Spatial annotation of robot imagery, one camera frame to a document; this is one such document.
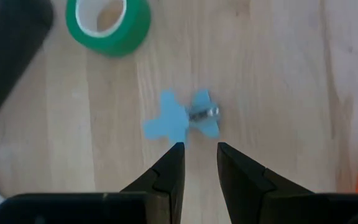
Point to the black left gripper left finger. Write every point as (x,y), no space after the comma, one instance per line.
(104,208)

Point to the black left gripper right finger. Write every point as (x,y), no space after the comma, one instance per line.
(291,208)

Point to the green tape roll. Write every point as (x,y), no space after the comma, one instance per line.
(126,37)

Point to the dark translucent plastic bin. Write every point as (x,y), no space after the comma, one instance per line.
(5,46)

